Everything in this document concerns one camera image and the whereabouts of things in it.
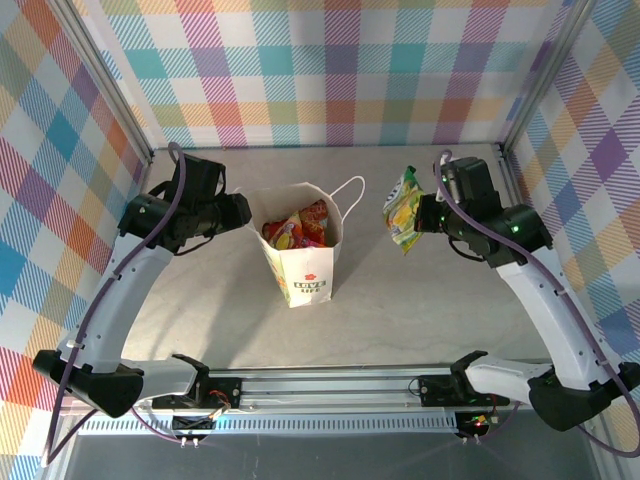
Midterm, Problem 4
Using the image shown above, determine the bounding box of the orange candy bag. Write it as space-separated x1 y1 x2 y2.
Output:
262 212 314 250

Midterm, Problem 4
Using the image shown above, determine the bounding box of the red snack bag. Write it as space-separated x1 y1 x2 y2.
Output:
302 198 331 247

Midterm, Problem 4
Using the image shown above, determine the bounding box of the white printed paper bag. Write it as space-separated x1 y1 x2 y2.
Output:
233 174 366 310

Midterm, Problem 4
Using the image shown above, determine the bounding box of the green candy bag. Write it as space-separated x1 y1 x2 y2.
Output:
382 165 426 256

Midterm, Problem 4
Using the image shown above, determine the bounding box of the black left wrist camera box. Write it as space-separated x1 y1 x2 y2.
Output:
167 154 227 202

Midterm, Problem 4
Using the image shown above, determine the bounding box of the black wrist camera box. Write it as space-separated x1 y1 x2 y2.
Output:
167 154 227 202
438 156 500 205

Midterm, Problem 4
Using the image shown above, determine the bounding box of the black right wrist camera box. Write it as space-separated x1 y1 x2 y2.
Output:
438 156 500 205

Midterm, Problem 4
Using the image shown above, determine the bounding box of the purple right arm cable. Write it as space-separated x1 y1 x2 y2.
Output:
432 148 640 459

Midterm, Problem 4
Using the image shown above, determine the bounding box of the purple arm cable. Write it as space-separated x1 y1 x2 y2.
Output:
42 142 189 467
432 148 640 459

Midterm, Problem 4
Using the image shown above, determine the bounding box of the aluminium frame post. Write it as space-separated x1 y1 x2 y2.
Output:
52 0 154 164
589 429 640 480
39 413 80 480
498 0 600 157

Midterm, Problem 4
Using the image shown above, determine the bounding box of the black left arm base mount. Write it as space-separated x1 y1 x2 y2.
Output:
151 375 242 412

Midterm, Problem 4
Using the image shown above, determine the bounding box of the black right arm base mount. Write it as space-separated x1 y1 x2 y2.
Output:
417 374 504 407

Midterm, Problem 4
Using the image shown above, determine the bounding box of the black right connector bracket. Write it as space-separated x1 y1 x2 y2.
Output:
455 410 502 445

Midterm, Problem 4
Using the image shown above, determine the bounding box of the black connector bracket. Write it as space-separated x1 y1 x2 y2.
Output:
455 410 502 445
171 413 217 447

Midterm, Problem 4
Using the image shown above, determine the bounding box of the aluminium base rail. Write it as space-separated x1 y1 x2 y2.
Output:
54 367 551 417

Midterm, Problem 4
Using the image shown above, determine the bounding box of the black left connector bracket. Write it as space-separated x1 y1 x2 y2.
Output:
171 413 217 447

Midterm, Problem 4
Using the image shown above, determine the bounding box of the perforated grey cable duct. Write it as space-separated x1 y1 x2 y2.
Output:
77 413 464 437

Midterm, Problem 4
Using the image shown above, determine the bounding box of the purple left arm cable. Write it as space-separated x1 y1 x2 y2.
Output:
42 142 189 467

